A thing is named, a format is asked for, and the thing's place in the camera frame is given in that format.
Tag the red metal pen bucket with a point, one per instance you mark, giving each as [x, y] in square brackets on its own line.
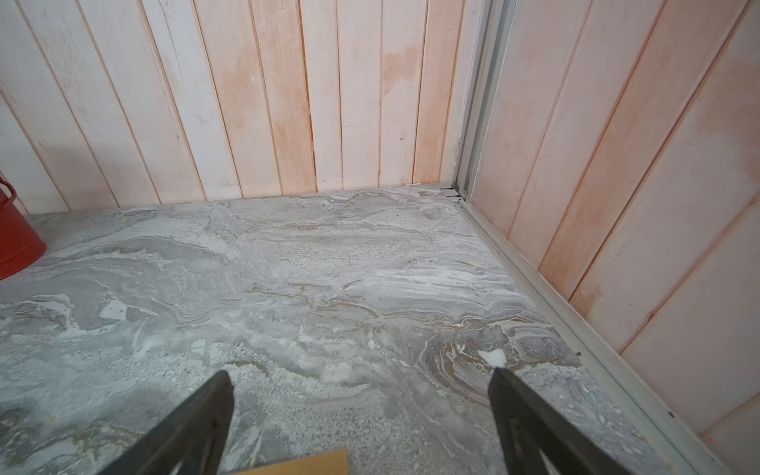
[20, 244]

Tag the brown kraft file bag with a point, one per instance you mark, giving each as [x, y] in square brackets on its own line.
[331, 463]

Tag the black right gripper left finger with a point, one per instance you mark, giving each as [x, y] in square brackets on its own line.
[190, 440]

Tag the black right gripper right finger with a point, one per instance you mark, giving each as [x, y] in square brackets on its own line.
[534, 437]

